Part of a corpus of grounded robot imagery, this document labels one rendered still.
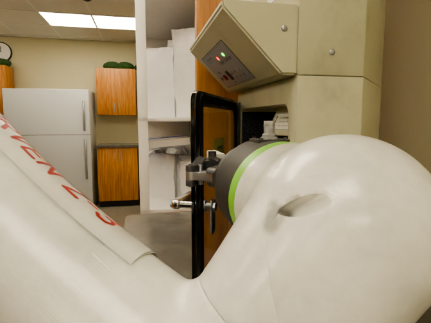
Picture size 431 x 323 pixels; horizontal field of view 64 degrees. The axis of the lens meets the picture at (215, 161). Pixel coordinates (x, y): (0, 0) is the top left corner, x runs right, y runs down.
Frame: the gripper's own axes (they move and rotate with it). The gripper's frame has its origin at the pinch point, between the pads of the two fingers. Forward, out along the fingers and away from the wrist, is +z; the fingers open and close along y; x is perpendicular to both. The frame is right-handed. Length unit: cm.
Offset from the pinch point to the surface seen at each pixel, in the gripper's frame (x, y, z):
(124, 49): -125, 34, 552
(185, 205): 7.9, 4.1, 4.8
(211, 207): 7.9, 0.2, 2.2
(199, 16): -31.3, -3.3, 33.0
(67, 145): 29, 118, 484
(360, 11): -22.6, -21.5, -4.0
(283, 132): -4.1, -13.8, 6.1
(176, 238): 34, 0, 63
